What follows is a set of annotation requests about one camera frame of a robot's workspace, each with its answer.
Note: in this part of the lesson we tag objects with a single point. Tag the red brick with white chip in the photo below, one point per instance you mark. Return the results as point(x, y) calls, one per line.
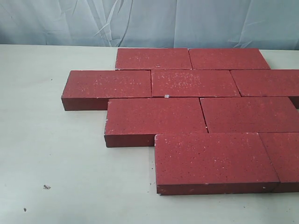
point(193, 83)

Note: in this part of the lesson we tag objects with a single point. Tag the white backdrop cloth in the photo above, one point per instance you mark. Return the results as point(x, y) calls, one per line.
point(263, 24)

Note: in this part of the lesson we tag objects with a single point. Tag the red brick middle row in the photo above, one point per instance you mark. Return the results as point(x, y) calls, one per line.
point(250, 115)

